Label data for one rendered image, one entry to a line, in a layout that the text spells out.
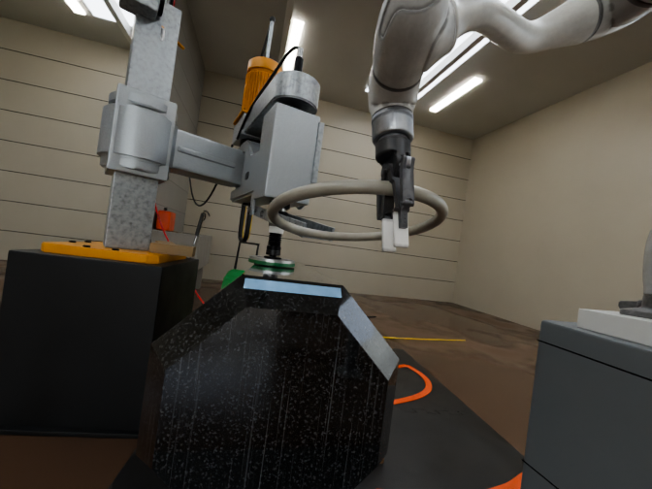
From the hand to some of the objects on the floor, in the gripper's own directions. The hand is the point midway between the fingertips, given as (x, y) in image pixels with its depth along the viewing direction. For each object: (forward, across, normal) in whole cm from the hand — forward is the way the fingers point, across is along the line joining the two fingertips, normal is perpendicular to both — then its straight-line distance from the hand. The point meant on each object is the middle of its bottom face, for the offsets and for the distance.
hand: (394, 234), depth 61 cm
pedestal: (+64, +138, +96) cm, 180 cm away
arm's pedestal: (+100, +13, -68) cm, 122 cm away
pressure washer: (+41, +262, +40) cm, 268 cm away
